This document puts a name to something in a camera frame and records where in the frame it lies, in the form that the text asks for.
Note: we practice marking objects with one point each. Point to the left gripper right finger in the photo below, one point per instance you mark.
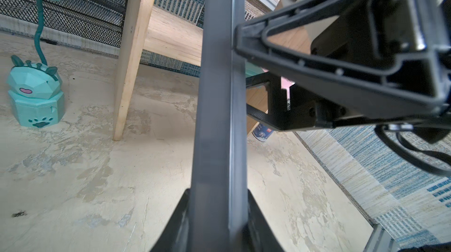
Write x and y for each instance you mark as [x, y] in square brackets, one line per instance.
[258, 235]

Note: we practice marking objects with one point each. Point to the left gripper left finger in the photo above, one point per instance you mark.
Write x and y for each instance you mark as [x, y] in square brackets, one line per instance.
[174, 237]

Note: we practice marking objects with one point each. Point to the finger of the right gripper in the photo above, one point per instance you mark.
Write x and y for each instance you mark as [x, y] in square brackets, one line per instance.
[294, 110]
[380, 58]

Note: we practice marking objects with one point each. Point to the pink pencil case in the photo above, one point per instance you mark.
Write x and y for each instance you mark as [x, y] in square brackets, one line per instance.
[286, 85]

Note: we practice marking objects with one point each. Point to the black pencil case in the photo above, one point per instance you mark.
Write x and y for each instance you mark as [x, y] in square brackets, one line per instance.
[218, 198]

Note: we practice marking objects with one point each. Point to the blue lid pencil tube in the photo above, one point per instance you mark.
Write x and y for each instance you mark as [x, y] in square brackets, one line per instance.
[262, 132]

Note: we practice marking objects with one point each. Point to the wooden two-tier shelf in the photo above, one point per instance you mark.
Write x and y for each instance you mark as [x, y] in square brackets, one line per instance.
[141, 40]

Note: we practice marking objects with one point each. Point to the black wire side table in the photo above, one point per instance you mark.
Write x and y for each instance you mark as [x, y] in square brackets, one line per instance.
[96, 20]

